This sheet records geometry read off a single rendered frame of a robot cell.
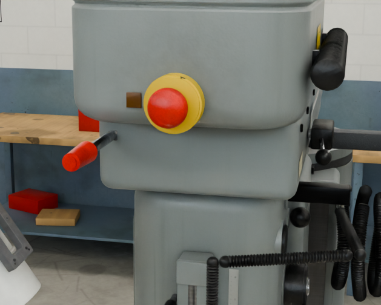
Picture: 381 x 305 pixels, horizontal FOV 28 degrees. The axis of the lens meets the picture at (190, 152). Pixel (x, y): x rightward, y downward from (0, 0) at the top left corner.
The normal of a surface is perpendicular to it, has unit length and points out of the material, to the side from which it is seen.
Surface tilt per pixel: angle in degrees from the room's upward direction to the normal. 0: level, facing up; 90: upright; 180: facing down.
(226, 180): 90
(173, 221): 90
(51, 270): 0
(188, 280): 90
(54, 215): 0
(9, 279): 67
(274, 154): 90
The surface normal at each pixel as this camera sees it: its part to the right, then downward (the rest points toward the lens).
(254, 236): 0.28, 0.22
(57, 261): 0.01, -0.97
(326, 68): -0.21, 0.22
